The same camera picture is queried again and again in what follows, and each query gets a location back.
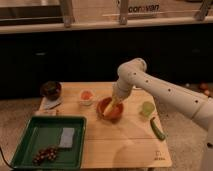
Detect yellow banana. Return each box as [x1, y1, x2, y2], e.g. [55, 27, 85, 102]
[103, 99, 117, 117]

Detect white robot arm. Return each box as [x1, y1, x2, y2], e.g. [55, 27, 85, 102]
[112, 58, 213, 171]

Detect red bowl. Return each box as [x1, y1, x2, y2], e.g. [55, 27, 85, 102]
[96, 97, 124, 120]

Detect dark brown bowl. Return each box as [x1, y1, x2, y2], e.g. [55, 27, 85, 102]
[40, 81, 61, 101]

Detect white cup orange inside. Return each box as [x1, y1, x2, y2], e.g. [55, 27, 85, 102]
[79, 90, 94, 106]

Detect light green cup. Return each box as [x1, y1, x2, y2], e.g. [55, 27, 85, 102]
[141, 101, 155, 118]

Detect wooden folding table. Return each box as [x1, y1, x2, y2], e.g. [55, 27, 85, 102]
[33, 81, 173, 170]

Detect grey knife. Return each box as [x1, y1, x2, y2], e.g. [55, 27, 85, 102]
[43, 98, 62, 110]

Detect grey sponge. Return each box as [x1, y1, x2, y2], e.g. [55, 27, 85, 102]
[59, 128, 75, 148]

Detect green cucumber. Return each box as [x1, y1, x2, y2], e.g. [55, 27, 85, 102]
[150, 118, 166, 141]

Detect green tray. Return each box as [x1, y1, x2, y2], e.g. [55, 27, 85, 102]
[11, 116, 86, 171]

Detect bunch of red grapes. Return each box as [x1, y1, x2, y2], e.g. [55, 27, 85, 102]
[33, 147, 58, 165]

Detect bottles on floor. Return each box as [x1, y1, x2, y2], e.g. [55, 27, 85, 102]
[185, 82, 212, 97]

